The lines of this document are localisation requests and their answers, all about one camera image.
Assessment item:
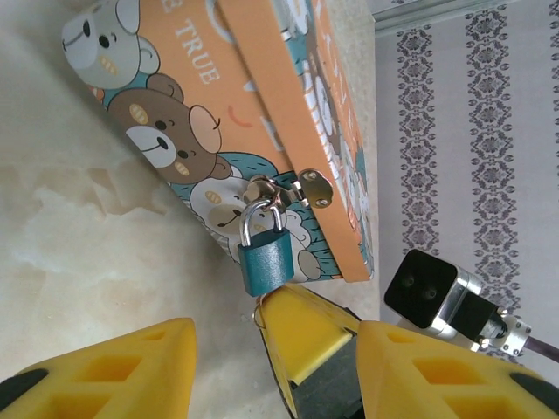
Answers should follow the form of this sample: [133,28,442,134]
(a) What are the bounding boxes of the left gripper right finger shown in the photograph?
[355,320,559,419]

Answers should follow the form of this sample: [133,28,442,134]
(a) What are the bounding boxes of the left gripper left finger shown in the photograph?
[0,317,198,419]

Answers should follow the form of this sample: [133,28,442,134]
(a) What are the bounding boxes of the small teal padlock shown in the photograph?
[237,198,296,298]

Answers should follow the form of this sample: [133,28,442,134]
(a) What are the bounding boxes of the orange bear print tin box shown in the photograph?
[60,0,376,283]

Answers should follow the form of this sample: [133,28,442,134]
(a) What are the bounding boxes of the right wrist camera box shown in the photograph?
[383,248,534,363]

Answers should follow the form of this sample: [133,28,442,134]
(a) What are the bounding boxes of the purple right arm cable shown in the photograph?
[522,334,559,364]

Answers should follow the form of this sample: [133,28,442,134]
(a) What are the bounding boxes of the aluminium right corner post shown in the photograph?
[370,0,559,37]

